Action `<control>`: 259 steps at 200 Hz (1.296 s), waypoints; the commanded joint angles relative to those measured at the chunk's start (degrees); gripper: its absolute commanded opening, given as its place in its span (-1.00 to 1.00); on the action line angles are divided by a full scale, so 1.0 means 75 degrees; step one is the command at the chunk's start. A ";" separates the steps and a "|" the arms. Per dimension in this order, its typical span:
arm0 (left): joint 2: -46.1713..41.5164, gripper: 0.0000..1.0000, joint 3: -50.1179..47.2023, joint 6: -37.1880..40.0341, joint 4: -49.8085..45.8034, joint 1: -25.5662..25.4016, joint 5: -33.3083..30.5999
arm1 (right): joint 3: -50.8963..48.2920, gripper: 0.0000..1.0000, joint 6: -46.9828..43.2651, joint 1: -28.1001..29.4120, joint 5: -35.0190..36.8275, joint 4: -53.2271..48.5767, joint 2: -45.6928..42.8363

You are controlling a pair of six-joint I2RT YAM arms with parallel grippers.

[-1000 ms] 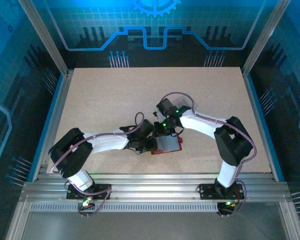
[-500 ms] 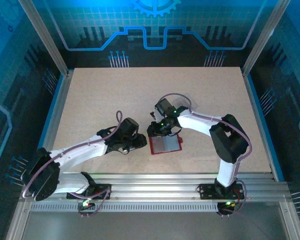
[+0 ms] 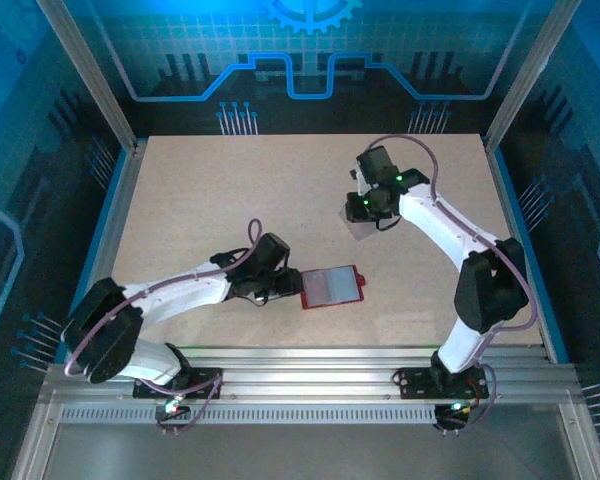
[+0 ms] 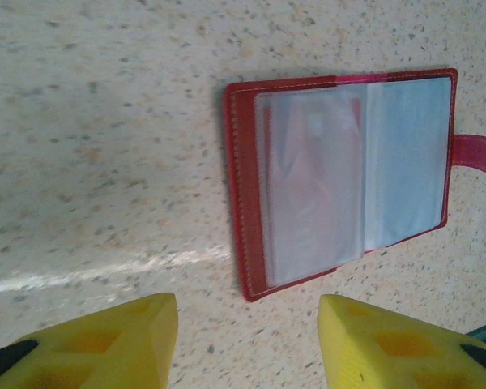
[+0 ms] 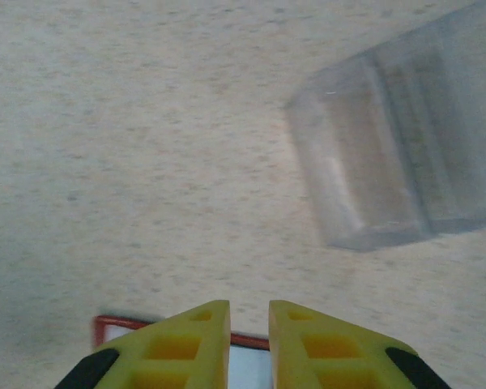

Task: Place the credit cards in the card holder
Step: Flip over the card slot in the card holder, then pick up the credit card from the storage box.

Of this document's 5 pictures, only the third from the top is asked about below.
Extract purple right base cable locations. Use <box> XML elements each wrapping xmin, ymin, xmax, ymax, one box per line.
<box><xmin>432</xmin><ymin>362</ymin><xmax>499</xmax><ymax>437</ymax></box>

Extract clear plastic card box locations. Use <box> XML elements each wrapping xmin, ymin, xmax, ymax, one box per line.
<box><xmin>337</xmin><ymin>199</ymin><xmax>399</xmax><ymax>243</ymax></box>

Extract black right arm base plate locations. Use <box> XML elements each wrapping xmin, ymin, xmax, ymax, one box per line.
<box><xmin>396</xmin><ymin>366</ymin><xmax>491</xmax><ymax>401</ymax></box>

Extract controller board with leds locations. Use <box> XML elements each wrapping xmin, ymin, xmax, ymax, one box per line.
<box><xmin>433</xmin><ymin>399</ymin><xmax>474</xmax><ymax>427</ymax></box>
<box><xmin>154</xmin><ymin>393</ymin><xmax>192</xmax><ymax>417</ymax></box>

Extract slotted grey cable duct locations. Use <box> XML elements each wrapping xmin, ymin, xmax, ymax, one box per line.
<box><xmin>59</xmin><ymin>405</ymin><xmax>444</xmax><ymax>426</ymax></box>

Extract aluminium corner post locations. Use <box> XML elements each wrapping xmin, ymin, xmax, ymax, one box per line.
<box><xmin>481</xmin><ymin>0</ymin><xmax>584</xmax><ymax>151</ymax></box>
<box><xmin>35</xmin><ymin>0</ymin><xmax>140</xmax><ymax>151</ymax></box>

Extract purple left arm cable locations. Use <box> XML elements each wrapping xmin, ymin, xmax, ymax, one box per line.
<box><xmin>63</xmin><ymin>218</ymin><xmax>264</xmax><ymax>379</ymax></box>

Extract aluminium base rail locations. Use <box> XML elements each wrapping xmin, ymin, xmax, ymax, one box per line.
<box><xmin>38</xmin><ymin>346</ymin><xmax>584</xmax><ymax>407</ymax></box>

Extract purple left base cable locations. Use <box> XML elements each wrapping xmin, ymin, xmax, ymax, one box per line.
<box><xmin>144</xmin><ymin>372</ymin><xmax>226</xmax><ymax>437</ymax></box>

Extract right controller board with leds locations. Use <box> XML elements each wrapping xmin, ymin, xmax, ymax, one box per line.
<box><xmin>433</xmin><ymin>399</ymin><xmax>474</xmax><ymax>427</ymax></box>

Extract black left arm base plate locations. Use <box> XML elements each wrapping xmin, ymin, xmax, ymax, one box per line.
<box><xmin>132</xmin><ymin>366</ymin><xmax>225</xmax><ymax>401</ymax></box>

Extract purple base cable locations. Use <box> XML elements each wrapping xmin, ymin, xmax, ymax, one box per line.
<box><xmin>144</xmin><ymin>372</ymin><xmax>226</xmax><ymax>437</ymax></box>
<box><xmin>432</xmin><ymin>362</ymin><xmax>499</xmax><ymax>437</ymax></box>

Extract left controller board with leds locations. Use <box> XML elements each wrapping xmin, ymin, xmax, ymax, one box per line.
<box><xmin>154</xmin><ymin>393</ymin><xmax>192</xmax><ymax>417</ymax></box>

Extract aluminium table side rail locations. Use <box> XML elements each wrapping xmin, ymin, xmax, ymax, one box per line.
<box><xmin>483</xmin><ymin>141</ymin><xmax>556</xmax><ymax>364</ymax></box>
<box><xmin>62</xmin><ymin>141</ymin><xmax>149</xmax><ymax>364</ymax></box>

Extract aluminium frame leg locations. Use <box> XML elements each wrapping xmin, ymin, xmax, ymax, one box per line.
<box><xmin>9</xmin><ymin>402</ymin><xmax>64</xmax><ymax>480</ymax></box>
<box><xmin>557</xmin><ymin>402</ymin><xmax>600</xmax><ymax>480</ymax></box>

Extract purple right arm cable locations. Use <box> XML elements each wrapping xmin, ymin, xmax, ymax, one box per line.
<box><xmin>367</xmin><ymin>133</ymin><xmax>539</xmax><ymax>374</ymax></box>

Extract red leather card holder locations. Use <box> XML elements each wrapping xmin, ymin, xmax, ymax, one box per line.
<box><xmin>299</xmin><ymin>264</ymin><xmax>368</xmax><ymax>312</ymax></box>

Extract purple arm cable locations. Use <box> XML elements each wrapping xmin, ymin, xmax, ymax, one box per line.
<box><xmin>367</xmin><ymin>133</ymin><xmax>539</xmax><ymax>374</ymax></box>
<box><xmin>63</xmin><ymin>218</ymin><xmax>264</xmax><ymax>379</ymax></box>

